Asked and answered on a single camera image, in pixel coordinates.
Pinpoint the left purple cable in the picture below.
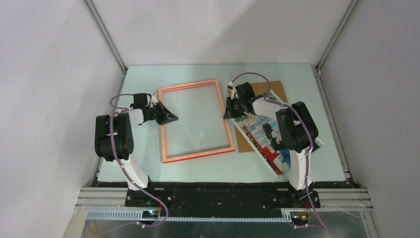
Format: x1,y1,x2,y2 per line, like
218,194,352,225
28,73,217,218
109,94,170,228

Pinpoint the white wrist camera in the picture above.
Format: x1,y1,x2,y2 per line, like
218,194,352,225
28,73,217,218
149,94,159,105
227,81,239,100

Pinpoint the aluminium front rail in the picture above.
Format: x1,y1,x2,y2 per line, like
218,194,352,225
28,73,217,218
75,188,374,222

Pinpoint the colourful printed photo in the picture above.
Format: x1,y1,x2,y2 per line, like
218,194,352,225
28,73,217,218
229,90,325,179

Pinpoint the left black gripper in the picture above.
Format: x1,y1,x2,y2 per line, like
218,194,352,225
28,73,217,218
146,101,179,126

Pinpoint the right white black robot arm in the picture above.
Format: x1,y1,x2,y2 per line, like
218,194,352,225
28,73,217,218
223,82,318,207

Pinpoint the purple cable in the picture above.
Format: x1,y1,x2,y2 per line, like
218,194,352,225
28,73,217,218
109,94,170,228
231,72,333,235

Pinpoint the clear acrylic sheet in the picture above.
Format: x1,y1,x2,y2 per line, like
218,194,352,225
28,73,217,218
163,84,231,160

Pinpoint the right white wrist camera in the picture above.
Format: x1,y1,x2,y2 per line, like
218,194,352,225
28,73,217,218
227,81,239,100

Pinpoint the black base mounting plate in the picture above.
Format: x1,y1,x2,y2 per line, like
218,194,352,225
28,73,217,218
125,181,320,215

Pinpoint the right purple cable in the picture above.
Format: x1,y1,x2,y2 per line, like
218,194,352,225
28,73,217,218
231,72,333,235

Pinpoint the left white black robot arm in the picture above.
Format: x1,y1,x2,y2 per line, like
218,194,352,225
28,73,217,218
94,93,179,207

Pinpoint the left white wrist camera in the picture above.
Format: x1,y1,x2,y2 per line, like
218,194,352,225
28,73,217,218
149,94,159,105

